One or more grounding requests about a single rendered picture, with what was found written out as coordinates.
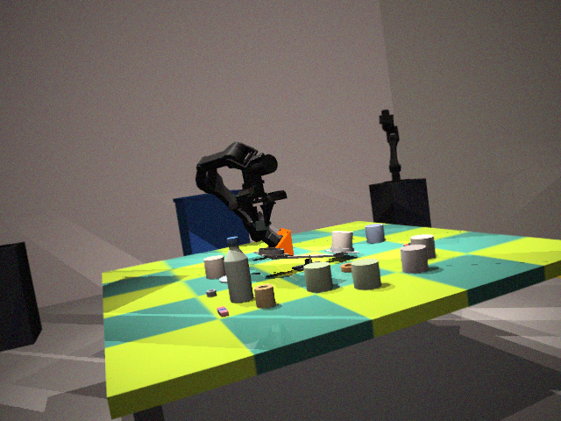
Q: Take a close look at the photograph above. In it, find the white cylinder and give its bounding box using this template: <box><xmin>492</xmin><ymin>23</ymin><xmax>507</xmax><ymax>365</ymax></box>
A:
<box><xmin>410</xmin><ymin>234</ymin><xmax>437</xmax><ymax>260</ymax></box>
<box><xmin>331</xmin><ymin>232</ymin><xmax>353</xmax><ymax>248</ymax></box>

